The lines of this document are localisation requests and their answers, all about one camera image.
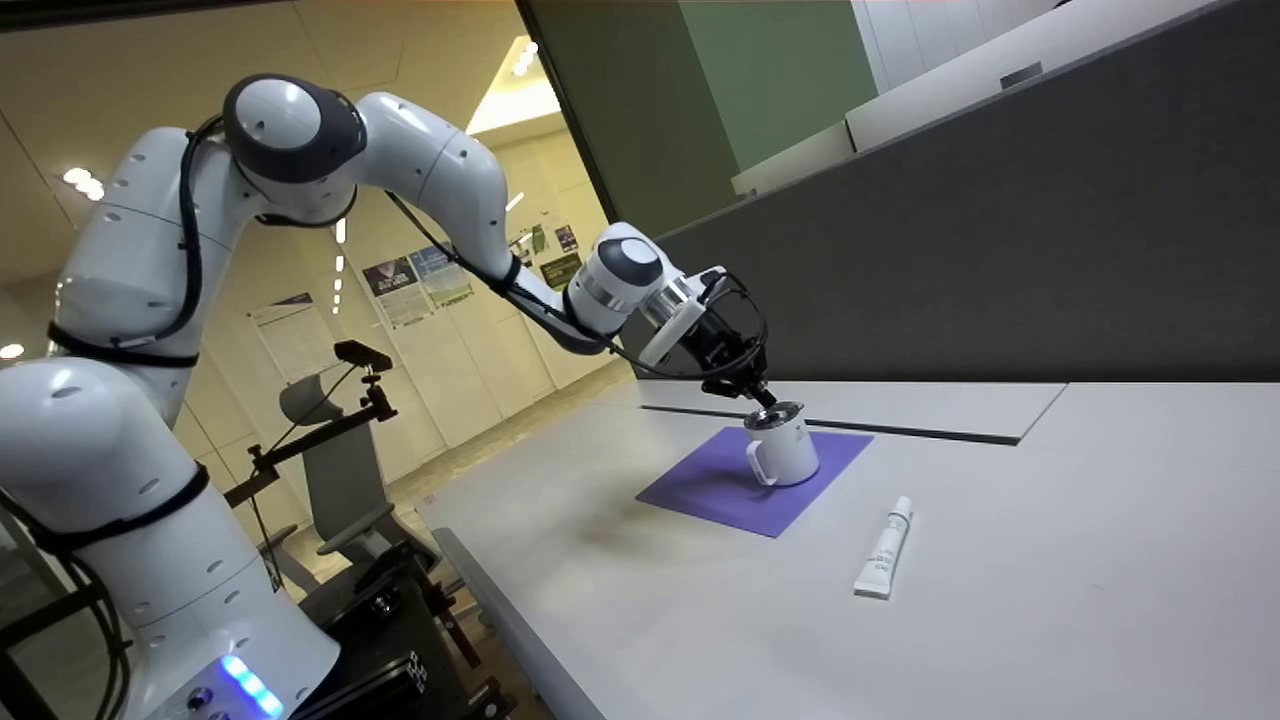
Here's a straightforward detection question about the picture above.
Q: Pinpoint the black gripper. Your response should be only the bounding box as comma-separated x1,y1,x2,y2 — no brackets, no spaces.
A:
680,266,780,410

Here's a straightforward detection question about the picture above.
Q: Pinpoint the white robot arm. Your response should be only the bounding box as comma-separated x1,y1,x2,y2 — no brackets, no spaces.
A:
0,73,769,720

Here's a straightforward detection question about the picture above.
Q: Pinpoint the white mug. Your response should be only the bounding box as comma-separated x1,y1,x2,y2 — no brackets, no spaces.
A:
744,405,818,489

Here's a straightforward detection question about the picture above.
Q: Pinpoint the purple mat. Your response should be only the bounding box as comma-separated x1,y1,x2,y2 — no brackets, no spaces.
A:
638,428,866,540

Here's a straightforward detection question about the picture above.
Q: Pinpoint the white tube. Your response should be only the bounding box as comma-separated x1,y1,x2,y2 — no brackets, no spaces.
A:
853,497,914,598

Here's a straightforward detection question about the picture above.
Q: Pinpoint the grey desk divider panel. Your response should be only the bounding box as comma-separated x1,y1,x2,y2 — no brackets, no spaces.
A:
591,0,1280,387

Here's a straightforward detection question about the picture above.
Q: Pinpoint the grey chair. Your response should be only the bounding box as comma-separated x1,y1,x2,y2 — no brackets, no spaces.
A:
281,376,401,562

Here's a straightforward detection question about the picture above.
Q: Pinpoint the wall poster green black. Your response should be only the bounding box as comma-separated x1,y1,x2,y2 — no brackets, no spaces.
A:
541,250,585,291

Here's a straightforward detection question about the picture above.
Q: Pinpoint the wall poster blue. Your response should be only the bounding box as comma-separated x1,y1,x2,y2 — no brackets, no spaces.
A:
406,248,471,307

